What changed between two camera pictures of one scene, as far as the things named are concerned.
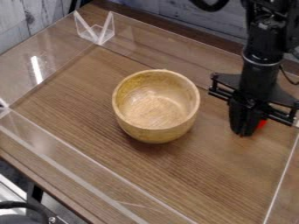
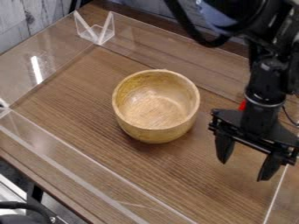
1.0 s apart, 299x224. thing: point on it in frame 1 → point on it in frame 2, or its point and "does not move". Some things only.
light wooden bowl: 154,104 does not move
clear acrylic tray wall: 105,106 does not move
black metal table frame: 37,197 does not move
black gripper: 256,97 → 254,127
